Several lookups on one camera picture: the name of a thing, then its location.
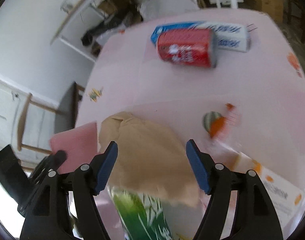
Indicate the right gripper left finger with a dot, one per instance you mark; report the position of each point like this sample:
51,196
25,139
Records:
48,217

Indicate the white yellow cardboard box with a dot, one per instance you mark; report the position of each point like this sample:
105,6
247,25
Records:
288,200

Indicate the pink sponge cloth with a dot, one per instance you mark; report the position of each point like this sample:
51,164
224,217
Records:
80,145

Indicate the green label plastic bottle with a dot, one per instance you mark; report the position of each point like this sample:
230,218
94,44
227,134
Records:
141,215

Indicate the brown paper bag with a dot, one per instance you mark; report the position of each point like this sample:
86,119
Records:
151,160

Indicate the black bag under shelf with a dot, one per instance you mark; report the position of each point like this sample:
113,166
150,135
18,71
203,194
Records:
101,28

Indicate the glass bowl on shelf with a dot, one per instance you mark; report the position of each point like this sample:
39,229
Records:
71,1

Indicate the red milk can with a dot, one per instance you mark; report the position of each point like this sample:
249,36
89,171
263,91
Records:
189,47

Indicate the white shelf table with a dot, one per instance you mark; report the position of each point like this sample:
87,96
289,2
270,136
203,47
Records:
86,13

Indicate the white sack under shelf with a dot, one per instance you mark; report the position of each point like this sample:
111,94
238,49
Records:
154,9

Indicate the wooden chair by wall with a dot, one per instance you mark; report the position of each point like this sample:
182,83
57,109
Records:
38,122

